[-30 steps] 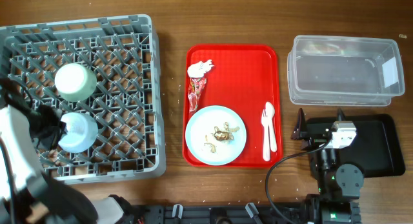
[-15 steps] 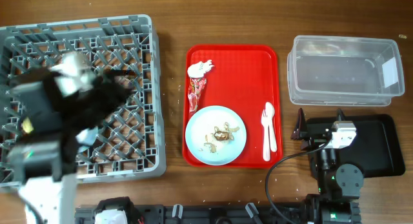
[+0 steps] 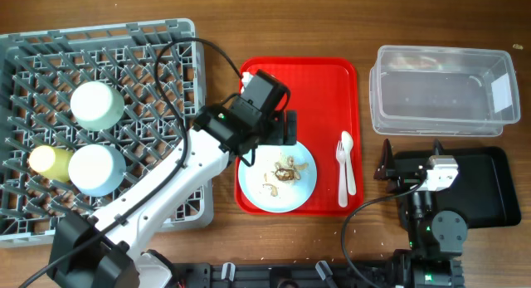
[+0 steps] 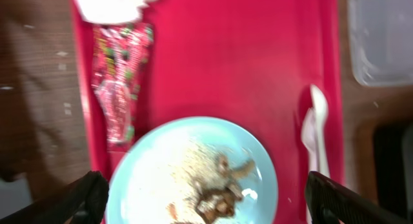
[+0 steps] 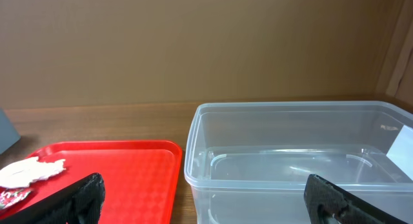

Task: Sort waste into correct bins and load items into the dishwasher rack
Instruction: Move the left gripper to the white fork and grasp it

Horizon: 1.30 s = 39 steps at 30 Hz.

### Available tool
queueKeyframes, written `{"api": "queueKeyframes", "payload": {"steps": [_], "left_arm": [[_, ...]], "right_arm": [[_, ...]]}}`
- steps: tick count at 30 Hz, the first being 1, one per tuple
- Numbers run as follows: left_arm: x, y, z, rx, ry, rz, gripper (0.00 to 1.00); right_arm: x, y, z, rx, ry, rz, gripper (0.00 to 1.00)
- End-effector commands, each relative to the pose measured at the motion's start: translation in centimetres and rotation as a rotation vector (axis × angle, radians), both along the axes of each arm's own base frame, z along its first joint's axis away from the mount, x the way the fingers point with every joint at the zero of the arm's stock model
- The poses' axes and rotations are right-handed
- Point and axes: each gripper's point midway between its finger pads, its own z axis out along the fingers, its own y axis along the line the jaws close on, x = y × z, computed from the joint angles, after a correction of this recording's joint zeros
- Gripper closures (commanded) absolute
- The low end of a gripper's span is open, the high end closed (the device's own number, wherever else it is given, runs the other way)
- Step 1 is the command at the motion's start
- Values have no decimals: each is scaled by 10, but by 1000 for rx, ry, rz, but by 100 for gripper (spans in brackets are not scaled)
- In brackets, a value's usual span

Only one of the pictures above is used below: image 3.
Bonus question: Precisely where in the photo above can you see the light blue bowl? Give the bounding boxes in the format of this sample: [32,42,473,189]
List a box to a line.
[68,144,126,197]

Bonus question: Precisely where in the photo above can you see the food scraps on plate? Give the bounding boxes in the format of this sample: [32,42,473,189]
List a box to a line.
[262,155,309,197]

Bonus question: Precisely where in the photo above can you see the red plastic tray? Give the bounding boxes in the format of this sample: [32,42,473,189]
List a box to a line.
[235,57,364,217]

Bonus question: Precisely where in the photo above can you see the grey dishwasher rack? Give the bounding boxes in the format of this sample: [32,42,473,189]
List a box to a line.
[1,18,207,248]

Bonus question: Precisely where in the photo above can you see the clear plastic bin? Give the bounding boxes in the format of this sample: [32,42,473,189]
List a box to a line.
[369,45,521,137]

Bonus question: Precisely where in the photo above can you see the white plastic spoon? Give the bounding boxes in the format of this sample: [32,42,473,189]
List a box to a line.
[341,131,357,195]

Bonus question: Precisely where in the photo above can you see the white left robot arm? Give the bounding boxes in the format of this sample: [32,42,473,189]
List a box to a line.
[46,70,296,287]

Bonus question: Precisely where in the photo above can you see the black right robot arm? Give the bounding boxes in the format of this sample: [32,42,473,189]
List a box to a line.
[373,139,468,288]

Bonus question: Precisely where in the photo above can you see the yellow plastic cup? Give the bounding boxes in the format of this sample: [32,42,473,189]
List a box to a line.
[28,145,74,183]

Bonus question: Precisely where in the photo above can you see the light green bowl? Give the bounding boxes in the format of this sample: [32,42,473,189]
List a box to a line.
[70,81,124,131]

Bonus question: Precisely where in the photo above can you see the white plastic fork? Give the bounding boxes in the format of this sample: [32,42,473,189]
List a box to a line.
[336,141,348,207]

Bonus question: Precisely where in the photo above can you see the light blue plate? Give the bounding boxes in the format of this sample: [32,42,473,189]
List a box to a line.
[237,142,317,213]

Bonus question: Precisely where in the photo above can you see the black plastic tray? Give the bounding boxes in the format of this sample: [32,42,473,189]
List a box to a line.
[393,146,522,229]

